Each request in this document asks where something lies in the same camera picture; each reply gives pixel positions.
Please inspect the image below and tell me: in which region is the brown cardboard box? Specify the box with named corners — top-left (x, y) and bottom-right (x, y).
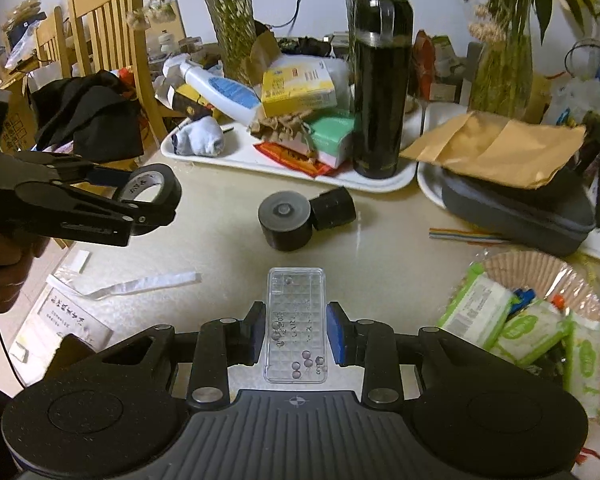
top-left (0, 74), bottom-right (37, 155)

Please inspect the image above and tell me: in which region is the brown paper envelope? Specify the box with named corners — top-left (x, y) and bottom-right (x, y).
top-left (398, 111), bottom-right (588, 190)

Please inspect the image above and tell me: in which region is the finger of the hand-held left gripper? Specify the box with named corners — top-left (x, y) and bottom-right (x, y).
top-left (0, 151), bottom-right (133, 197)
top-left (14, 179), bottom-right (177, 248)

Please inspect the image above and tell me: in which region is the glass vase with stems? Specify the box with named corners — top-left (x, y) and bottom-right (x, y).
top-left (466, 0), bottom-right (534, 119)
top-left (198, 0), bottom-right (257, 84)
top-left (336, 0), bottom-right (407, 63)

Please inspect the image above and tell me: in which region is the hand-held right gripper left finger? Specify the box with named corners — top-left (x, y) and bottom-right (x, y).
top-left (96, 301), bottom-right (267, 407)

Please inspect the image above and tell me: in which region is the person's left hand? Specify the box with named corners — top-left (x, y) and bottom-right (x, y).
top-left (0, 225), bottom-right (51, 317)

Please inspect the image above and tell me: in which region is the grey zip case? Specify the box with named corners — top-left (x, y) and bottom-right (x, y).
top-left (439, 162), bottom-right (597, 257)

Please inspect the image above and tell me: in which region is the white sock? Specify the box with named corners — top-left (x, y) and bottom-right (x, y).
top-left (171, 116), bottom-right (226, 157)

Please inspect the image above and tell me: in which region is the clear plastic box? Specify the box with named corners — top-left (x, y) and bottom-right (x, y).
top-left (263, 265), bottom-right (330, 386)

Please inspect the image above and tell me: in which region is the yellow cardboard box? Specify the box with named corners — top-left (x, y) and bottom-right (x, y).
top-left (260, 57), bottom-right (339, 119)

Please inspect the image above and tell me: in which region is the red snack bag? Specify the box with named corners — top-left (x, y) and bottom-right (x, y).
top-left (414, 29), bottom-right (437, 99)

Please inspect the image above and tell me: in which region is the white and blue bottle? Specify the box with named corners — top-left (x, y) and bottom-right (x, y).
top-left (162, 57), bottom-right (264, 127)

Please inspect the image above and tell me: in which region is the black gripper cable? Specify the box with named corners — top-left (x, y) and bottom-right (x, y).
top-left (0, 317), bottom-right (27, 387)

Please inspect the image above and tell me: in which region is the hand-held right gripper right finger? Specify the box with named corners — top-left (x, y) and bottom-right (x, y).
top-left (327, 301), bottom-right (487, 407)

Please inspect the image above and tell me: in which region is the rainbow ribbon cable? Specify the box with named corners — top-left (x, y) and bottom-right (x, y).
top-left (428, 227), bottom-right (512, 245)

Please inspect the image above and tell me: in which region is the grey cylinder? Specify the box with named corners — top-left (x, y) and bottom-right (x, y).
top-left (257, 190), bottom-right (312, 253)

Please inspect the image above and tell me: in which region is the black cloth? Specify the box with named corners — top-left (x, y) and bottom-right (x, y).
top-left (32, 70), bottom-right (145, 164)

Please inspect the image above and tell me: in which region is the small black cylinder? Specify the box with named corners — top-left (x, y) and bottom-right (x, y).
top-left (308, 185), bottom-right (356, 232)

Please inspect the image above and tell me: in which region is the white printed paper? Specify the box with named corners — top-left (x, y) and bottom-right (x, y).
top-left (7, 284), bottom-right (114, 363)

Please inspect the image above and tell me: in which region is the green and white bag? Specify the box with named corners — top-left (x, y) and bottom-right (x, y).
top-left (429, 35), bottom-right (469, 102)

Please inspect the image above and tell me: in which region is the crumpled brown paper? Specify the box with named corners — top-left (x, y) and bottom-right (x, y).
top-left (249, 111), bottom-right (314, 142)

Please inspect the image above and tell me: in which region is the black thermos flask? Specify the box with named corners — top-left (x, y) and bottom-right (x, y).
top-left (352, 0), bottom-right (415, 180)

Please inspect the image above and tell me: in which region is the wooden chair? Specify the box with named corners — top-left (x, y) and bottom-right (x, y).
top-left (55, 0), bottom-right (163, 251)
top-left (34, 6), bottom-right (74, 79)

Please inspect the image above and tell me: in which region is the green tissue pack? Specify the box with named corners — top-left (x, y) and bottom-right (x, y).
top-left (494, 299), bottom-right (574, 366)
top-left (437, 264), bottom-right (516, 351)
top-left (561, 314), bottom-right (600, 419)

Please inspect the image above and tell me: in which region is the red packet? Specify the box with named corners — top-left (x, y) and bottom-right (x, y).
top-left (253, 140), bottom-right (334, 180)

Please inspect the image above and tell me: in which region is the black tape roll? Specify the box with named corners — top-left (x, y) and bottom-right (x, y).
top-left (114, 163), bottom-right (183, 237)

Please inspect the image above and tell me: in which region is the black and gold box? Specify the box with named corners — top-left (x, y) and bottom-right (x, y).
top-left (169, 84), bottom-right (217, 122)

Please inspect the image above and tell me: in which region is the green and white box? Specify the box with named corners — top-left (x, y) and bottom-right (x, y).
top-left (309, 112), bottom-right (356, 169)

